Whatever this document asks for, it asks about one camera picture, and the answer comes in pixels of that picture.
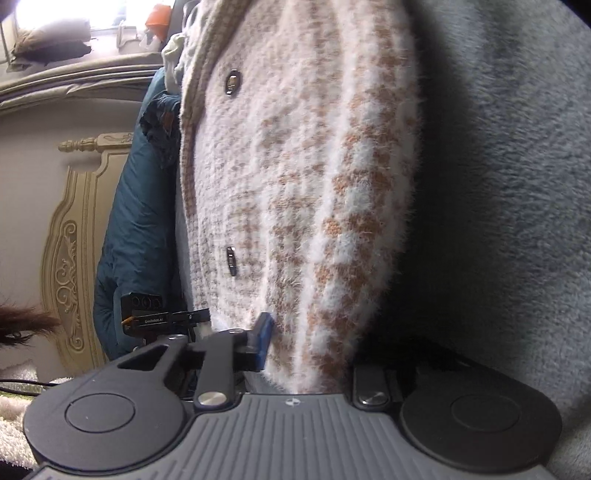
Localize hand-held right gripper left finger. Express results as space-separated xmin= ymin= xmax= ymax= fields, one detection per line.
xmin=117 ymin=312 xmax=274 ymax=411

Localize cream white garment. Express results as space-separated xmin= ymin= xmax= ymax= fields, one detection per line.
xmin=161 ymin=33 xmax=186 ymax=89

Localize white plastic bag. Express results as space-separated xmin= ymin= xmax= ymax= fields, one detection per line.
xmin=117 ymin=19 xmax=163 ymax=51

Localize orange bag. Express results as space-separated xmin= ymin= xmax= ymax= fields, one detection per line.
xmin=145 ymin=4 xmax=175 ymax=29

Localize window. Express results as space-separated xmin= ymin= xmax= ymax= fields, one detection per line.
xmin=14 ymin=0 xmax=155 ymax=34

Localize black cable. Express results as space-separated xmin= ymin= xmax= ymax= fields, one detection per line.
xmin=0 ymin=377 xmax=57 ymax=394

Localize houndstooth knit cardigan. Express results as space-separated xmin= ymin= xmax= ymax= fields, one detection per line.
xmin=175 ymin=0 xmax=423 ymax=398

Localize brown furry object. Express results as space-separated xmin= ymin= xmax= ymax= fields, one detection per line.
xmin=13 ymin=21 xmax=93 ymax=62

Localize white fleece cloth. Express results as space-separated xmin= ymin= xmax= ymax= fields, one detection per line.
xmin=0 ymin=360 xmax=71 ymax=468

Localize person's hair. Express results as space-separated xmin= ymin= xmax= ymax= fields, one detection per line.
xmin=0 ymin=304 xmax=62 ymax=346

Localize grey fleece bed blanket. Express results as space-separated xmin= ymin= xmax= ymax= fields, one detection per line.
xmin=351 ymin=0 xmax=591 ymax=480

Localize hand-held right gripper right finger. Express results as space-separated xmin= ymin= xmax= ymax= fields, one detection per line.
xmin=353 ymin=353 xmax=467 ymax=409

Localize cream carved headboard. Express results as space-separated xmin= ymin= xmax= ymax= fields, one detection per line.
xmin=39 ymin=131 xmax=136 ymax=376

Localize blue jeans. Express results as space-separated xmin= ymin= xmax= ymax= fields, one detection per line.
xmin=140 ymin=90 xmax=182 ymax=168

